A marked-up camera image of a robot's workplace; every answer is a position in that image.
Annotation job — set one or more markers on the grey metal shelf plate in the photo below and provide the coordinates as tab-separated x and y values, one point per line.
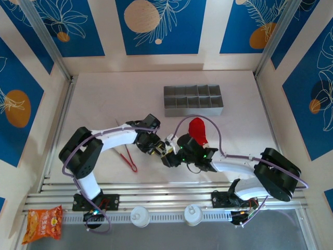
169	239

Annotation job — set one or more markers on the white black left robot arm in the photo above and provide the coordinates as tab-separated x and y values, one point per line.
114	138

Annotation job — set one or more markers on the aluminium corner post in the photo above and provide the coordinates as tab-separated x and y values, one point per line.
274	39
55	52

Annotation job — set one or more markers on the grey compartment organizer box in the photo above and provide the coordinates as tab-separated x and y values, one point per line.
193	112

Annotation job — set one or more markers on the orange snack bag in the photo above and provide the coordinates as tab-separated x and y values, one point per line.
43	225

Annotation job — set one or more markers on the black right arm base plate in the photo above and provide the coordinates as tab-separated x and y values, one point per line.
219	199

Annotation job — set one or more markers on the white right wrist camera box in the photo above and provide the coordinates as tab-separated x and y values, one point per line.
171	140

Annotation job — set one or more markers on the white round lidded container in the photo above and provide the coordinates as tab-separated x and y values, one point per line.
193	215
140	217

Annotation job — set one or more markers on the aluminium front rail frame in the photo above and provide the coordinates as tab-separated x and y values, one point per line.
169	195

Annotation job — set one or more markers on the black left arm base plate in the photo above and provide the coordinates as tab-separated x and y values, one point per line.
112	201

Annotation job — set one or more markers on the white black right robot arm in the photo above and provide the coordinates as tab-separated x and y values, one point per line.
234	165

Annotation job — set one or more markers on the aluminium side rail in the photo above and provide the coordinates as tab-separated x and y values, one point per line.
261	91
63	114

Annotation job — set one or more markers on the red sock with white toe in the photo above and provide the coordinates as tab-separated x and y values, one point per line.
197	129

